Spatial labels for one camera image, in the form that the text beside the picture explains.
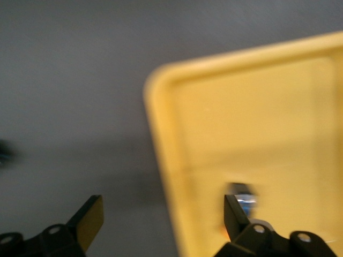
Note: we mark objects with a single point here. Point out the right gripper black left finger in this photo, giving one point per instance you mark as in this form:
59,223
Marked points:
88,219

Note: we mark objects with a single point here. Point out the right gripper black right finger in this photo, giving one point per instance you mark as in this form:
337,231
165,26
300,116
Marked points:
235,219

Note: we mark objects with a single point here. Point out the yellow plastic tray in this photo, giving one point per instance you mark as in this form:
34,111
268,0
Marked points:
254,120

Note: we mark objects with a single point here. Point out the yellow push button switch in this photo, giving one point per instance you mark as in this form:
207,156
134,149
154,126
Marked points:
4,150
245,198

